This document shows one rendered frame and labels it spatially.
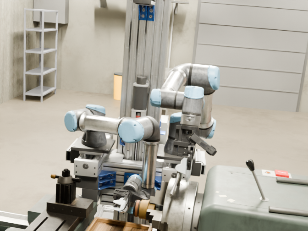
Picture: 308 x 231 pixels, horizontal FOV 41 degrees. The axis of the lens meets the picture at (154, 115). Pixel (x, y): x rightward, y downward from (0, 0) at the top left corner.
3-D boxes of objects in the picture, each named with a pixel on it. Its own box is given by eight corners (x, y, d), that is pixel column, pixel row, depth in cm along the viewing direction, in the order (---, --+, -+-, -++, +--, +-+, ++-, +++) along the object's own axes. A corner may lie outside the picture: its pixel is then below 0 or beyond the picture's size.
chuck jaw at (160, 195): (174, 207, 188) (178, 182, 192) (173, 206, 184) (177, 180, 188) (150, 204, 190) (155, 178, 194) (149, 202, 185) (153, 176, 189)
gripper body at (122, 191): (111, 207, 195) (118, 197, 207) (129, 210, 194) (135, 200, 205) (112, 192, 193) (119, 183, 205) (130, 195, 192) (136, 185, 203)
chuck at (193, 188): (194, 223, 204) (200, 168, 191) (186, 270, 176) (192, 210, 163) (187, 222, 205) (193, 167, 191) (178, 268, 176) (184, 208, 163)
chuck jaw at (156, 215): (172, 211, 181) (168, 222, 170) (171, 222, 182) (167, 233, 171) (147, 207, 183) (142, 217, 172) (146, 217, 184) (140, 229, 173)
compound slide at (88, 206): (93, 209, 207) (93, 199, 205) (86, 218, 197) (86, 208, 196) (54, 202, 210) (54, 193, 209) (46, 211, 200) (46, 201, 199)
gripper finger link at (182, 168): (174, 179, 160) (177, 156, 160) (189, 182, 159) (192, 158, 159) (173, 180, 157) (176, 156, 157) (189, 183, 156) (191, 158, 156)
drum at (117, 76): (129, 98, 946) (130, 73, 932) (127, 101, 911) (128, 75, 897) (113, 96, 948) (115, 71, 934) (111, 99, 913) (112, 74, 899)
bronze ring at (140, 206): (157, 197, 190) (137, 194, 191) (153, 206, 181) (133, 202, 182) (155, 215, 192) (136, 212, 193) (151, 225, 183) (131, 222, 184)
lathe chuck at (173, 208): (187, 222, 205) (193, 167, 191) (178, 268, 176) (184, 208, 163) (169, 219, 206) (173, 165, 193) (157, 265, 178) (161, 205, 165)
